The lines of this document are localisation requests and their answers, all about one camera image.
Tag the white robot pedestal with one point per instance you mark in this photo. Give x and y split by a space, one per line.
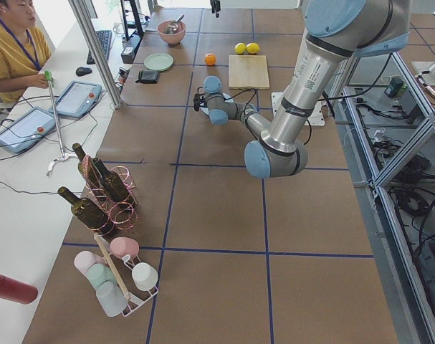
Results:
315 119

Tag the orange fruit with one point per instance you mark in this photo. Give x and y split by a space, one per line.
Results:
210 59

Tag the yellow lemon left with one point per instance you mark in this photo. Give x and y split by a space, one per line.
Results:
240 48

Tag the black folded cloth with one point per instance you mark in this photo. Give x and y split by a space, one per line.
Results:
148 77

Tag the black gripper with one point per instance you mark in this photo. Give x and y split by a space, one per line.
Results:
199 100

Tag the pink cup top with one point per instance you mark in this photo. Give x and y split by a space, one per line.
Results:
122 246

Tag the person in yellow shirt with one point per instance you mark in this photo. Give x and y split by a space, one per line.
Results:
23 50

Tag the yellow lemon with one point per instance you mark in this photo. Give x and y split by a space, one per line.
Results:
240 48
252 48

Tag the light blue plate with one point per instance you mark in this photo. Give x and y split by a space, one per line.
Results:
227 98

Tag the mint green cup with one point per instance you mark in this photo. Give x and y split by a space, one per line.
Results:
97 274

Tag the red thermos bottle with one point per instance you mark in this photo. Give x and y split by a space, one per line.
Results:
16 291

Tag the metal scoop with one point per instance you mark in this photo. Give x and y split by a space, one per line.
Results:
173 26

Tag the blue teach pendant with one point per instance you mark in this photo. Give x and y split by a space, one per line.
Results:
77 99
27 130

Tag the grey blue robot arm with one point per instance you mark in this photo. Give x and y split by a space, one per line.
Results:
334 32

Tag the black power strip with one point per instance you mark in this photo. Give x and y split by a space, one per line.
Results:
130 49

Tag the copper wire wine rack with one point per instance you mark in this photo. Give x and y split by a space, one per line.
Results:
123 219

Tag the pink bowl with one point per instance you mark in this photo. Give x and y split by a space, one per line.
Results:
171 38

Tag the white wire cup rack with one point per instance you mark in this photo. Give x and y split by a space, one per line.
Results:
125 265

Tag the green plate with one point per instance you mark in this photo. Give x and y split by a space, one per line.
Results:
158 62

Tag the light grey cup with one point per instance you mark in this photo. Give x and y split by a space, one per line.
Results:
111 298

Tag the yellow lemon right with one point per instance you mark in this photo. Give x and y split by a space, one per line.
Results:
252 48

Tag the black computer mouse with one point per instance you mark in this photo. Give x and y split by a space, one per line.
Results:
82 71

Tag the pale pink cup left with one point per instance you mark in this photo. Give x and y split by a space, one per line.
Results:
85 259

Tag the dark wine bottle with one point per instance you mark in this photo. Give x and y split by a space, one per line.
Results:
85 167
114 185
88 212

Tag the dark wine bottle back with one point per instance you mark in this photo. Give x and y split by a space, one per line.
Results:
85 167

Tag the aluminium frame post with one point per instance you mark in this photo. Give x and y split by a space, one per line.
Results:
82 16

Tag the blue teach pendant near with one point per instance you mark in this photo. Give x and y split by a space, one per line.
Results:
27 130

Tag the blue teach pendant far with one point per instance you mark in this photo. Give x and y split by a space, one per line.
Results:
77 99

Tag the metal stand green clip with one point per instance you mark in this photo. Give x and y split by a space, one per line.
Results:
63 155

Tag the wooden cutting board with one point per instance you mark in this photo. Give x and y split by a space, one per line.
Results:
248 72

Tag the wooden rack handle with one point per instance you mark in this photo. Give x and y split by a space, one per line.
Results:
101 243

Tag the black keyboard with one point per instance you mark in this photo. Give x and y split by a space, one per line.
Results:
104 37

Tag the dark wine bottle front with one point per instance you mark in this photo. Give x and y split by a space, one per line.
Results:
88 212

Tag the dark wine bottle middle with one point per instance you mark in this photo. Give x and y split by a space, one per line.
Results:
114 185

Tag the white cup right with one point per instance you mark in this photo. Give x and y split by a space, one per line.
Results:
144 276

